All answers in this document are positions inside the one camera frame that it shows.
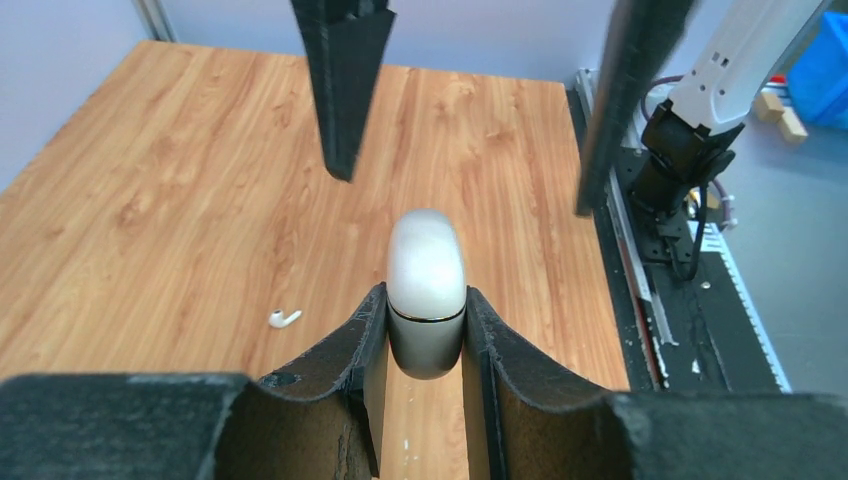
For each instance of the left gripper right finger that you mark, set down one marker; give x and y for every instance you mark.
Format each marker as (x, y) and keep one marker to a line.
(529, 417)

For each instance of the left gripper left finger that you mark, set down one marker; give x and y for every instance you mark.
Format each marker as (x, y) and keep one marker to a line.
(320, 416)

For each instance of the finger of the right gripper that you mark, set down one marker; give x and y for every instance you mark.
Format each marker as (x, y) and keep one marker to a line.
(344, 42)
(641, 35)

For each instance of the white earbud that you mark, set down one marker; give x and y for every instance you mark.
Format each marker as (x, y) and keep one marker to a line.
(278, 319)

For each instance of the white earbud charging case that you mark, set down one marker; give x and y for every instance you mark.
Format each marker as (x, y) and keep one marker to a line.
(426, 294)

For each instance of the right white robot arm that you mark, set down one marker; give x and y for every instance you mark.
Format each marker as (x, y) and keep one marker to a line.
(688, 136)

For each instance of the wooden block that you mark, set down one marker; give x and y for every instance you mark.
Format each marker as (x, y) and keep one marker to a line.
(791, 127)

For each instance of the blue bin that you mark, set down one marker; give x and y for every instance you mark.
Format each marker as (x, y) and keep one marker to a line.
(817, 82)

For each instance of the left aluminium frame post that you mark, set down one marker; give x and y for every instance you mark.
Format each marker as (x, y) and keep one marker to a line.
(155, 20)

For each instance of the white slotted cable duct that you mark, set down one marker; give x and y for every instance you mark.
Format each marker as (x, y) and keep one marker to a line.
(714, 242)

